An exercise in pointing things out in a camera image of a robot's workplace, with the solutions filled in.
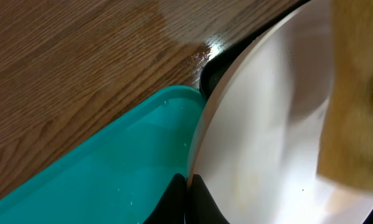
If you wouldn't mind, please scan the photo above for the teal plastic tray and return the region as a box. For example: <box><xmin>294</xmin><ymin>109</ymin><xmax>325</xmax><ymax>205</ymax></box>
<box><xmin>0</xmin><ymin>85</ymin><xmax>205</xmax><ymax>224</ymax></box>

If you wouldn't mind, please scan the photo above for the black rectangular tray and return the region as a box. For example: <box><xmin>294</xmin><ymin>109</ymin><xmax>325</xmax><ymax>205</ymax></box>
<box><xmin>199</xmin><ymin>0</ymin><xmax>309</xmax><ymax>100</ymax></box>

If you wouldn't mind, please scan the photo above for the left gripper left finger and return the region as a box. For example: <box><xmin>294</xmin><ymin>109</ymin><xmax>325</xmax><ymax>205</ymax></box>
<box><xmin>143</xmin><ymin>174</ymin><xmax>186</xmax><ymax>224</ymax></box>

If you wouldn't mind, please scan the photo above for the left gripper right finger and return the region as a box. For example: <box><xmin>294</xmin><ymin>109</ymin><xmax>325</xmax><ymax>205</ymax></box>
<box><xmin>187</xmin><ymin>174</ymin><xmax>229</xmax><ymax>224</ymax></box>

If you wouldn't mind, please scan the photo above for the white plate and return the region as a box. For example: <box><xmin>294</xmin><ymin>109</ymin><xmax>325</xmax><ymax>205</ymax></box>
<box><xmin>188</xmin><ymin>1</ymin><xmax>373</xmax><ymax>223</ymax></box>

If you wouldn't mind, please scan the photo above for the green yellow sponge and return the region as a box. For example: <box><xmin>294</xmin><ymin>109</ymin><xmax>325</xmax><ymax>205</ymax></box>
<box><xmin>317</xmin><ymin>0</ymin><xmax>373</xmax><ymax>192</ymax></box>

